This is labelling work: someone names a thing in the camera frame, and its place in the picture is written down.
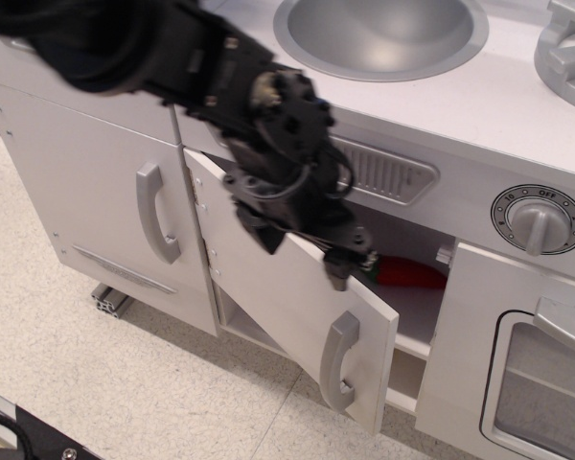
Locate silver toy sink bowl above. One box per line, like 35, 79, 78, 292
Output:
273, 0, 489, 82

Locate red toy chili pepper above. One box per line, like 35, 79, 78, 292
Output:
361, 256, 447, 289

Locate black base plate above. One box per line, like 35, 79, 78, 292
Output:
0, 405, 101, 460

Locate white fridge door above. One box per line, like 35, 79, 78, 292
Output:
0, 85, 219, 334

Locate white oven door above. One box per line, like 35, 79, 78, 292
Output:
416, 243, 575, 459

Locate silver fridge nameplate emblem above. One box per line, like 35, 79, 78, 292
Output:
72, 244, 177, 295

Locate grey vent grille panel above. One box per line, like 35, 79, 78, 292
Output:
331, 136, 440, 206

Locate grey oven door handle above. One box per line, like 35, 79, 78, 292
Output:
533, 297, 575, 345

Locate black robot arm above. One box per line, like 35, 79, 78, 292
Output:
0, 1, 376, 290

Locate white cabinet door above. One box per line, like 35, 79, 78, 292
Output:
183, 149, 399, 433

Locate grey timer knob dial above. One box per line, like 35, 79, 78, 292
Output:
491, 184, 575, 257

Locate white toy kitchen body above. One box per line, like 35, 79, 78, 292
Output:
0, 1, 575, 459

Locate grey fridge door handle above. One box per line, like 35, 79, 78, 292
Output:
135, 162, 181, 265

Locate grey cabinet door handle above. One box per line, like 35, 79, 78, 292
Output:
318, 311, 359, 412

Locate aluminium extrusion rail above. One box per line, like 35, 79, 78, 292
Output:
91, 284, 134, 319

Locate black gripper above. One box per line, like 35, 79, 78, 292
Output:
222, 138, 372, 291

